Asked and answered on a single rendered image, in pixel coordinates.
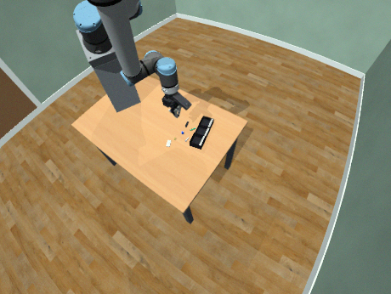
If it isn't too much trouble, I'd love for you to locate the black rack of three labelled bins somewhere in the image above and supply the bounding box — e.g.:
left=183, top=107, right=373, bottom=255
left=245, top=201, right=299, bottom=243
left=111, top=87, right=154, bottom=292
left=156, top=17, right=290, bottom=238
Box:
left=190, top=116, right=214, bottom=150

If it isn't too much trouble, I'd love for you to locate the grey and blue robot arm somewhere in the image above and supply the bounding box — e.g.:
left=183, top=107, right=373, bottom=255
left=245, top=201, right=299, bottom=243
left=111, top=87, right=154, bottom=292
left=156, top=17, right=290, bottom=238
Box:
left=73, top=0, right=192, bottom=110

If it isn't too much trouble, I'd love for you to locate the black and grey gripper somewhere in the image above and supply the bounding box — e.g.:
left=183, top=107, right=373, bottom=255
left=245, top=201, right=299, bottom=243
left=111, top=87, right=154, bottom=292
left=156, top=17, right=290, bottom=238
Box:
left=161, top=93, right=182, bottom=119

